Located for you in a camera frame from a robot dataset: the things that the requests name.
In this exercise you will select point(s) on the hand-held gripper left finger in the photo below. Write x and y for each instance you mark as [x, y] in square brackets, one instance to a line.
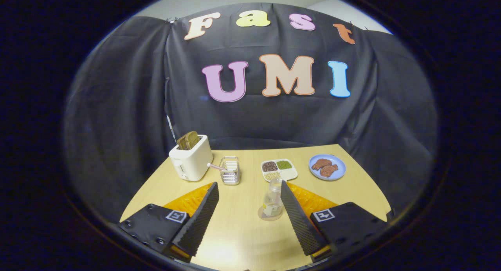
[199, 220]

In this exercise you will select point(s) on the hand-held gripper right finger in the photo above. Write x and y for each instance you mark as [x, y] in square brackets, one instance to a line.
[299, 220]

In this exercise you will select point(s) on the clear plastic juice bottle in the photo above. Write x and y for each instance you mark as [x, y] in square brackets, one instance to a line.
[273, 198]

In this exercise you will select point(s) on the round brown coaster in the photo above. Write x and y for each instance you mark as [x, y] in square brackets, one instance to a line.
[263, 216]

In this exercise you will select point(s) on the light wooden table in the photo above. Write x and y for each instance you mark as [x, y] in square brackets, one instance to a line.
[246, 232]

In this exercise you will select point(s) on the pale beans heap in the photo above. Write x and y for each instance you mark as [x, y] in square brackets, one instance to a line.
[271, 176]

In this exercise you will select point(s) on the white divided tray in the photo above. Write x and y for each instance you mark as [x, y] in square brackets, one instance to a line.
[278, 170]

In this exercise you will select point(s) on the pink straw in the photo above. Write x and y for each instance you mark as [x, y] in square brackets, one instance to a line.
[215, 167]

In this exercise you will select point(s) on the green beans heap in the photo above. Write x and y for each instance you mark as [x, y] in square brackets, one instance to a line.
[284, 165]

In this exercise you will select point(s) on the brown meat piece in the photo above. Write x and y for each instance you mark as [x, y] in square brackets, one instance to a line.
[328, 170]
[321, 163]

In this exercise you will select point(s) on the white toaster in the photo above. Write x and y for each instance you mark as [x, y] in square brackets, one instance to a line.
[191, 161]

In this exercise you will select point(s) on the dark red beans heap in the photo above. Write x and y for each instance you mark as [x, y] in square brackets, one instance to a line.
[269, 166]

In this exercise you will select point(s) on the blue plate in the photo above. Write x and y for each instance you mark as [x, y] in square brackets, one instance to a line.
[340, 163]

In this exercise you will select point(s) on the brown toast slice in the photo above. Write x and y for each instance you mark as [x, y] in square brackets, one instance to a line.
[183, 142]
[193, 139]

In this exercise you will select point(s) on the black backdrop cloth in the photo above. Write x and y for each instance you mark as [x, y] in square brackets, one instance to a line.
[274, 118]

